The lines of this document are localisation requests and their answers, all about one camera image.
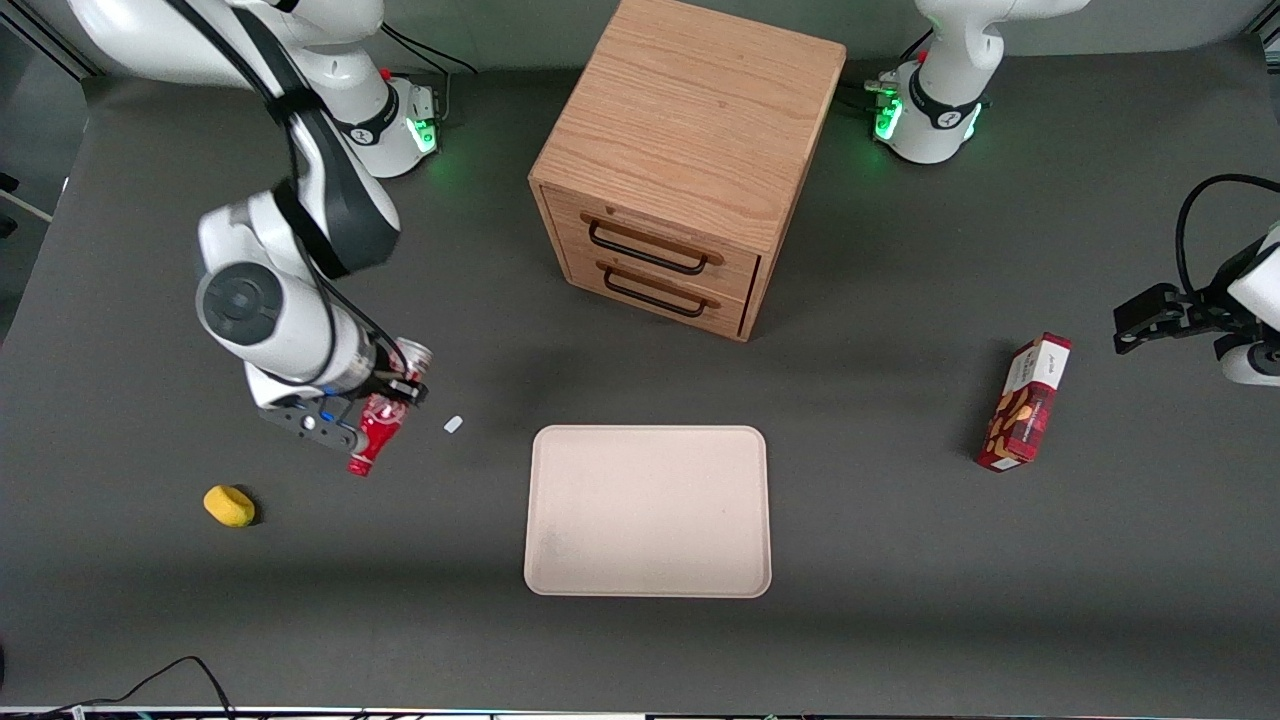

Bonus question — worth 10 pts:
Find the yellow sponge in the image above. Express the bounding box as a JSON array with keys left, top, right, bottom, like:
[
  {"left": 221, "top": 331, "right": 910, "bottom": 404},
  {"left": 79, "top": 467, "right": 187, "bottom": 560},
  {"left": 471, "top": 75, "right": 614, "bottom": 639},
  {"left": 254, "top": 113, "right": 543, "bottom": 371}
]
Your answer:
[{"left": 203, "top": 485, "right": 256, "bottom": 528}]

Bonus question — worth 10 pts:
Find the black drawer handle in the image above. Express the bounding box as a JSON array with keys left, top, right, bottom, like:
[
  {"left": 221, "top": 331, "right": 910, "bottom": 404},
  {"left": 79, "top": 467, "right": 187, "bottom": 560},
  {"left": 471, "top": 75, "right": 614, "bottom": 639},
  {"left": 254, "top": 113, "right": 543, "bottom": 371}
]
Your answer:
[
  {"left": 588, "top": 220, "right": 709, "bottom": 276},
  {"left": 603, "top": 267, "right": 708, "bottom": 319}
]

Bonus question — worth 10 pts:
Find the wooden two-drawer cabinet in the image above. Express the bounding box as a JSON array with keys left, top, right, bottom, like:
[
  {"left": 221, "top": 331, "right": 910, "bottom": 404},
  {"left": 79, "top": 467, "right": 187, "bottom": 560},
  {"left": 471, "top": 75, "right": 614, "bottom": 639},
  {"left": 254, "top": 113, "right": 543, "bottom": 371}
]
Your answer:
[{"left": 528, "top": 0, "right": 848, "bottom": 343}]

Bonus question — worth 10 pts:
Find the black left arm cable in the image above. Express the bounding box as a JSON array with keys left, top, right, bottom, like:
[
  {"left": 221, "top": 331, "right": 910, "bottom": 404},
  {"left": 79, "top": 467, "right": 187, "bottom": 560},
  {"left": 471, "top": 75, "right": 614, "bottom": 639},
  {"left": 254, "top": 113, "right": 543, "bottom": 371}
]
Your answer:
[{"left": 1175, "top": 174, "right": 1280, "bottom": 296}]

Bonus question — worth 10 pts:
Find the black base cable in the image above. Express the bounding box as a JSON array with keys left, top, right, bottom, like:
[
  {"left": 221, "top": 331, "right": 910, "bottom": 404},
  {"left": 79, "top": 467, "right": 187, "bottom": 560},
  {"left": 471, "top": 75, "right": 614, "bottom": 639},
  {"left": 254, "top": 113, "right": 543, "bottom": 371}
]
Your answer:
[
  {"left": 838, "top": 30, "right": 936, "bottom": 111},
  {"left": 365, "top": 22, "right": 479, "bottom": 76}
]

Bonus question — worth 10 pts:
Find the red coke bottle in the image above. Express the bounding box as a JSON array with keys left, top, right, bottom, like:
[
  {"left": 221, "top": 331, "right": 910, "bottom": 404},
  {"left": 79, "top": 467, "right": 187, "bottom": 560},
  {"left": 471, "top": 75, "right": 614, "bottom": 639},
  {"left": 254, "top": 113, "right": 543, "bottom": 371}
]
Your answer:
[{"left": 347, "top": 340, "right": 434, "bottom": 477}]

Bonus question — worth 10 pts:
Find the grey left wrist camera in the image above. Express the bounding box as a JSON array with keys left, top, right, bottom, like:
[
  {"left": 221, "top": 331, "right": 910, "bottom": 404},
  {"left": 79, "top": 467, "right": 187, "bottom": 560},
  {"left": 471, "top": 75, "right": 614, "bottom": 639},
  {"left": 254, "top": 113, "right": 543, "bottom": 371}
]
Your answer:
[{"left": 1213, "top": 333, "right": 1280, "bottom": 387}]

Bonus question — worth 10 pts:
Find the red plaid cookie box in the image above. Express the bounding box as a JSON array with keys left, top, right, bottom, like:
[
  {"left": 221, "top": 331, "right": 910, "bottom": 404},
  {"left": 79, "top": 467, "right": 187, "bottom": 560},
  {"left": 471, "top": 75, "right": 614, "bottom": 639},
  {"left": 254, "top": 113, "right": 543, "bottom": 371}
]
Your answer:
[{"left": 976, "top": 333, "right": 1073, "bottom": 473}]

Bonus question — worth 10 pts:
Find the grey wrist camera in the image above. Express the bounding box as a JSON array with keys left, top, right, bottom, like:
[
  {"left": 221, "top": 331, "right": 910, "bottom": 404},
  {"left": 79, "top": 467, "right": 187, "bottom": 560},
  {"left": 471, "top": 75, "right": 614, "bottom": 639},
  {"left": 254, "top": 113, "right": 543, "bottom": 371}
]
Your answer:
[
  {"left": 1213, "top": 333, "right": 1280, "bottom": 387},
  {"left": 258, "top": 395, "right": 363, "bottom": 453}
]

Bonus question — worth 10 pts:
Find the black table-edge cable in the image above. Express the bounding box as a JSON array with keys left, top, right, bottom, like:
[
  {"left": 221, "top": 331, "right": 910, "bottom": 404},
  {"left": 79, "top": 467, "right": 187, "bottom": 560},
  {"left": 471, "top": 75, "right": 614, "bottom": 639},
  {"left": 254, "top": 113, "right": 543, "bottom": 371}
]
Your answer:
[{"left": 0, "top": 656, "right": 236, "bottom": 720}]

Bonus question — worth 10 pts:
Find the black left base cable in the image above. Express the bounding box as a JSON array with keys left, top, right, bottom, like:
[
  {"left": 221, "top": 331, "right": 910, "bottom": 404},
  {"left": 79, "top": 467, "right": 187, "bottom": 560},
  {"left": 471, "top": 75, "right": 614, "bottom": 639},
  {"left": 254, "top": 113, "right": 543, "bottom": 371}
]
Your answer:
[{"left": 838, "top": 30, "right": 936, "bottom": 111}]

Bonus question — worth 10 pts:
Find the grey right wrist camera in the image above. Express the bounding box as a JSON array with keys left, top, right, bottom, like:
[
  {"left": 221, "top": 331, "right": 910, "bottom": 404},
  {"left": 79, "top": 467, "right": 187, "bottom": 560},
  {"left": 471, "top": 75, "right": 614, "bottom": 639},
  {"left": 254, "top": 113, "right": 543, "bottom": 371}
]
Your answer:
[{"left": 258, "top": 395, "right": 363, "bottom": 453}]

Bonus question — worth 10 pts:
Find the black right base cable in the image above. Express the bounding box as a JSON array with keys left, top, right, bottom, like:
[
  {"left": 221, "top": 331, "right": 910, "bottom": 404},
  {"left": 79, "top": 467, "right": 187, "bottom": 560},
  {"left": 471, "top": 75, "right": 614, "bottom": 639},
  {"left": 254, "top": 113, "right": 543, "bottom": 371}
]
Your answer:
[{"left": 365, "top": 22, "right": 479, "bottom": 76}]

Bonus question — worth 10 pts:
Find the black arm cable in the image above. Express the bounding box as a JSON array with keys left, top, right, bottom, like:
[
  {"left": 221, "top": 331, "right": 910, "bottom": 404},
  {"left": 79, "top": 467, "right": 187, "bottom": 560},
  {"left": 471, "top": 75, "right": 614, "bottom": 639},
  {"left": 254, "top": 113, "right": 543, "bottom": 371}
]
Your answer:
[
  {"left": 1175, "top": 174, "right": 1280, "bottom": 296},
  {"left": 165, "top": 0, "right": 413, "bottom": 386}
]

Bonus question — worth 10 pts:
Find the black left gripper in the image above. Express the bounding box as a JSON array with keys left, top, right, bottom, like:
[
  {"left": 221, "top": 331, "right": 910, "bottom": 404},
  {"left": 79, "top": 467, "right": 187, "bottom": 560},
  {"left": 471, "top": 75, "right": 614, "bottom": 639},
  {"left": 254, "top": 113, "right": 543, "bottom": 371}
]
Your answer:
[{"left": 1113, "top": 240, "right": 1259, "bottom": 356}]

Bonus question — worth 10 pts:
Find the beige plastic tray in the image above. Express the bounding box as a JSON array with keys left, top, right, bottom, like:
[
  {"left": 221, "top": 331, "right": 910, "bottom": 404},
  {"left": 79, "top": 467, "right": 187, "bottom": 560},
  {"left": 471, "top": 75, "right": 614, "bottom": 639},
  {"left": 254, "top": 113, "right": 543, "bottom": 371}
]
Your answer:
[{"left": 524, "top": 425, "right": 773, "bottom": 599}]

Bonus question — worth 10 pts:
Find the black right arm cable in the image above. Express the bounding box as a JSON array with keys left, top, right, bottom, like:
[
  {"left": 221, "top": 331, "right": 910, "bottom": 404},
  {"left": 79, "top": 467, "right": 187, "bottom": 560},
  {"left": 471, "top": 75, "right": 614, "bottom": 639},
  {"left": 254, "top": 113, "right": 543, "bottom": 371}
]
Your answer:
[{"left": 165, "top": 0, "right": 413, "bottom": 386}]

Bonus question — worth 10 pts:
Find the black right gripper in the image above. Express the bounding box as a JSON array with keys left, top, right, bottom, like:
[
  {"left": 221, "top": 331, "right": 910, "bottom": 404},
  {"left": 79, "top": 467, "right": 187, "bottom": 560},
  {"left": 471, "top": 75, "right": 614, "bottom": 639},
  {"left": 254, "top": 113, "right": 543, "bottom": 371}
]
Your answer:
[{"left": 345, "top": 362, "right": 430, "bottom": 405}]

